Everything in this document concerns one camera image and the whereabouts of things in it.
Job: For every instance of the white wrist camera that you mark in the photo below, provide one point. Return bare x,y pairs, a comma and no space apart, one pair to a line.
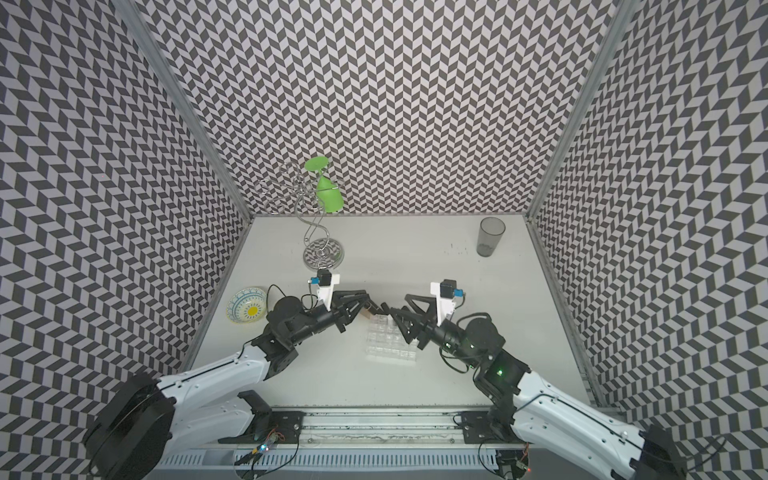
324,281
448,298

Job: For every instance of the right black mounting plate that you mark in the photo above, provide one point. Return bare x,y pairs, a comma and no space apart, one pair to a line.
480,427

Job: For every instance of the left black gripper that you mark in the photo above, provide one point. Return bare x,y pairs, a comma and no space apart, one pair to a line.
340,309

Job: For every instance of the grey glass tumbler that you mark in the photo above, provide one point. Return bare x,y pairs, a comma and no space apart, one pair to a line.
491,230

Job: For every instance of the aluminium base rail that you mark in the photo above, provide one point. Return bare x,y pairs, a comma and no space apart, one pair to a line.
380,439

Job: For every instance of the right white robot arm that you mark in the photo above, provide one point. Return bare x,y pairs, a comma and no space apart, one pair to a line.
532,409

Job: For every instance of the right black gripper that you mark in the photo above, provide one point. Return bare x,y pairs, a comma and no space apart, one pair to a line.
423,326

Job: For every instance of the black mounting plate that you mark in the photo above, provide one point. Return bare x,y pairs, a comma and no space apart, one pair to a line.
265,421
480,427

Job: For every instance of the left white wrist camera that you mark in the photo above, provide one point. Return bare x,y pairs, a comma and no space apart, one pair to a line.
324,281

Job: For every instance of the clear acrylic lipstick organizer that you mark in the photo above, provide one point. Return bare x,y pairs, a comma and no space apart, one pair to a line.
385,342

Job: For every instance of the green plastic goblet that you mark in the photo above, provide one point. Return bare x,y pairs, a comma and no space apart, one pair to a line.
327,192

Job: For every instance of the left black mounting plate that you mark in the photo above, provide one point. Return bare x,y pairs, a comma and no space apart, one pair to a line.
265,421

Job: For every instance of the metal wire cup stand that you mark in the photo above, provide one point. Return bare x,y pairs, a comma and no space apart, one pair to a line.
321,250

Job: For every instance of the yellow blue patterned bowl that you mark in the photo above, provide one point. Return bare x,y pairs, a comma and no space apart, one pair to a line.
247,305

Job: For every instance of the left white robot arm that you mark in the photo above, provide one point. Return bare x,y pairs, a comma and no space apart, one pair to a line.
148,419

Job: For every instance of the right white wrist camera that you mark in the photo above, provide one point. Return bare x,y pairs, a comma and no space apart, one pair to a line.
448,298

